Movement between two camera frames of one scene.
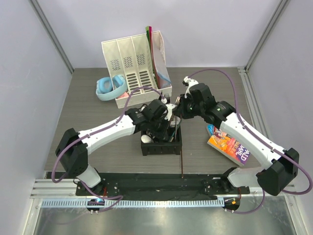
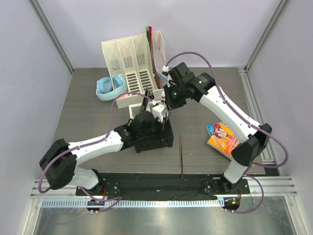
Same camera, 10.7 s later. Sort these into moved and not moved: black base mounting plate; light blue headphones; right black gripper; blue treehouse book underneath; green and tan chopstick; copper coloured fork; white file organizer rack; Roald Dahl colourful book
Moved: copper coloured fork; right black gripper; green and tan chopstick
Not moved: blue treehouse book underneath; white file organizer rack; black base mounting plate; Roald Dahl colourful book; light blue headphones
